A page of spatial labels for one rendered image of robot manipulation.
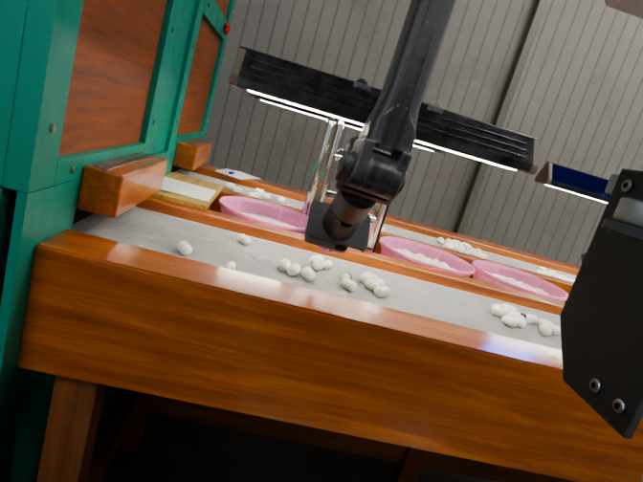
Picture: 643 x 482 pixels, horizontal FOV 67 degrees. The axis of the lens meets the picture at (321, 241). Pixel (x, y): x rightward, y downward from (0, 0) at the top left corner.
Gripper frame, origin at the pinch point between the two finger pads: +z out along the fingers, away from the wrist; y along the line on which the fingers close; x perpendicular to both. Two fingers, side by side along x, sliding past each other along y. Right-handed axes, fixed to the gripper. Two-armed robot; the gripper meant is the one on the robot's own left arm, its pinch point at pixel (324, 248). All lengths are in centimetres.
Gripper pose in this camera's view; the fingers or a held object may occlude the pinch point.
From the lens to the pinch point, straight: 86.6
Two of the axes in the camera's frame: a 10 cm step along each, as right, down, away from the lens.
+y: -9.5, -2.6, -1.5
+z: -2.5, 4.2, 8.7
